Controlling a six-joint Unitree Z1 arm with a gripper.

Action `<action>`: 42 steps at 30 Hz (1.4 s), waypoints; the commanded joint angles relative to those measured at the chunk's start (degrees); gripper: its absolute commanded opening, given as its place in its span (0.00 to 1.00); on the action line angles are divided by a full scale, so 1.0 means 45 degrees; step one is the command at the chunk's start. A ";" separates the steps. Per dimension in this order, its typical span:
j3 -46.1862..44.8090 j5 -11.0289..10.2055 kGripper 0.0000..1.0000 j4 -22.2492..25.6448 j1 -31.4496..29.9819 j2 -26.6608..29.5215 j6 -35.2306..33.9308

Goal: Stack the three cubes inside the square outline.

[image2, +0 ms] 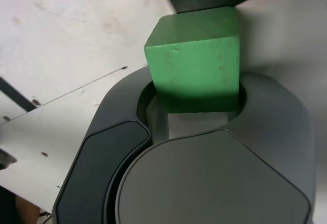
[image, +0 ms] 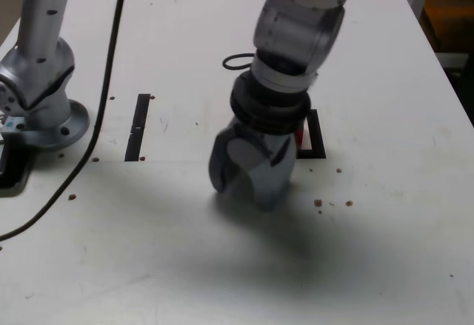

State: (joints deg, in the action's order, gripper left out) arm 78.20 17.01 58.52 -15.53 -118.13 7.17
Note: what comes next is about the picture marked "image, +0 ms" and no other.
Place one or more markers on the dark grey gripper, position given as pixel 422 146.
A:
pixel 276 145

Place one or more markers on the black tape square outline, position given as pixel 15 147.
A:
pixel 318 136

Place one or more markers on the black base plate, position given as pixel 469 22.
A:
pixel 11 177

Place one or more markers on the black tape strip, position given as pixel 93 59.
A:
pixel 136 132

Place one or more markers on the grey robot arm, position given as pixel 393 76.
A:
pixel 40 25

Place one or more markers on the red cube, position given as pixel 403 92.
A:
pixel 303 137

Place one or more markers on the brown box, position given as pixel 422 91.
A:
pixel 452 6

